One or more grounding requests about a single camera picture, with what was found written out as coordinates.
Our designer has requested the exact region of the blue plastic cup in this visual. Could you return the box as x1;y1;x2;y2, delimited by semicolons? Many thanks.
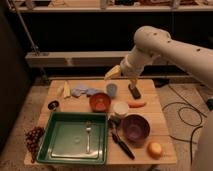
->
106;83;117;98

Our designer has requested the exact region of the black floor cable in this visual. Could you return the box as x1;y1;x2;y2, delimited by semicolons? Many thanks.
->
161;83;209;161

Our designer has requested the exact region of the yellow potato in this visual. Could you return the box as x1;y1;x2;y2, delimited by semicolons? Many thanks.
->
147;142;163;159

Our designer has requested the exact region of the black handled utensil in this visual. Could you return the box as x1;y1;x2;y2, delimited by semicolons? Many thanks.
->
108;119;135;160

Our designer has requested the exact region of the white cup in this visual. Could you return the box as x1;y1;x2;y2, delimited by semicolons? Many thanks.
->
113;102;129;117

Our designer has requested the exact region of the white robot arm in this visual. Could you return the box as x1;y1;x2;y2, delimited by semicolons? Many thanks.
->
105;26;213;171

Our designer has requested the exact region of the silver fork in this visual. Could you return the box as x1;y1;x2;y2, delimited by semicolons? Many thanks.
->
86;121;91;154

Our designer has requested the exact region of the blue cloth piece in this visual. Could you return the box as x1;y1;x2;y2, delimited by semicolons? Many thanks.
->
86;88;103;97

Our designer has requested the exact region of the grey metal shelf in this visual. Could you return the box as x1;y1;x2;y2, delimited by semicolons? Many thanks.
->
24;50;213;69

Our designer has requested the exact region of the orange carrot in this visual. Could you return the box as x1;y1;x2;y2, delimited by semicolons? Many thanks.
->
128;102;146;108

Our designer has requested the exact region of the purple bowl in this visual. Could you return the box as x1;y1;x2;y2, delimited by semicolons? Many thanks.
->
122;114;150;143

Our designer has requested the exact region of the light blue towel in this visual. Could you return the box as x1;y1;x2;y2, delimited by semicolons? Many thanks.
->
71;84;88;98

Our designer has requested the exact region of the orange bowl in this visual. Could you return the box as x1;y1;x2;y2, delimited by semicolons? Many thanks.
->
89;93;111;112

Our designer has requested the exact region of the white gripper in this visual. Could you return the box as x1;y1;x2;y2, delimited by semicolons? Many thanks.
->
104;46;158;89

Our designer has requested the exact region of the black rectangular block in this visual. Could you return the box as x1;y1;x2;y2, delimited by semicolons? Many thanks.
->
128;85;141;99

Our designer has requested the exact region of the bunch of red grapes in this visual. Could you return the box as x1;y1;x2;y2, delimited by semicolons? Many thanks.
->
25;126;44;163

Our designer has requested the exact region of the small black round lid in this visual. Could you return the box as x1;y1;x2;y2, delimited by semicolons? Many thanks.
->
48;100;59;111

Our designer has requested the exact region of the green plastic tray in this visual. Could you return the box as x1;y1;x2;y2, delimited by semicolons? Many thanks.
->
37;112;108;165

